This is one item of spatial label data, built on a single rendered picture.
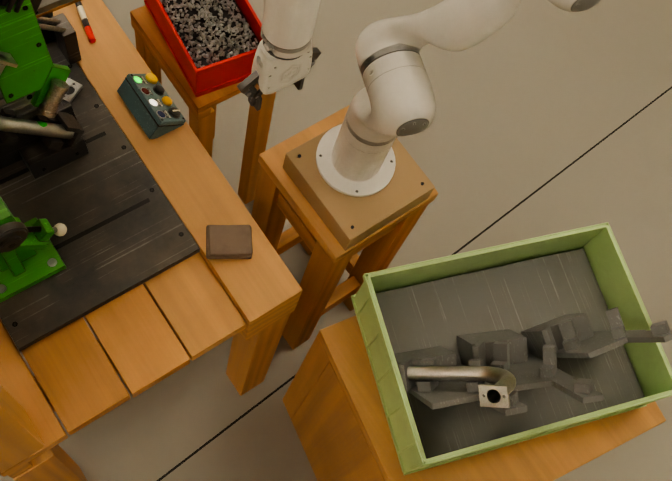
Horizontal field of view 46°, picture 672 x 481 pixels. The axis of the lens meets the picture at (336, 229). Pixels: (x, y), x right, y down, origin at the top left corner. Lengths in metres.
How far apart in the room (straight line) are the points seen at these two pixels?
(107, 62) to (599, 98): 2.12
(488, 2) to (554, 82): 2.02
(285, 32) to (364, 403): 0.89
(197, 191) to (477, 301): 0.70
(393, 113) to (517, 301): 0.65
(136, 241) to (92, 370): 0.29
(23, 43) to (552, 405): 1.35
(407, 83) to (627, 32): 2.33
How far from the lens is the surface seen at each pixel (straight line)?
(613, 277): 1.99
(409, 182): 1.88
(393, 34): 1.53
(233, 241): 1.74
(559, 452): 1.94
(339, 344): 1.84
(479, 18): 1.43
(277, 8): 1.24
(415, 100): 1.48
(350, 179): 1.83
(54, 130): 1.80
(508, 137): 3.18
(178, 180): 1.83
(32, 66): 1.72
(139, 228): 1.78
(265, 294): 1.73
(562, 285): 1.99
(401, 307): 1.83
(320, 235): 1.85
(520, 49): 3.45
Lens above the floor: 2.53
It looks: 64 degrees down
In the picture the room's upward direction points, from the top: 23 degrees clockwise
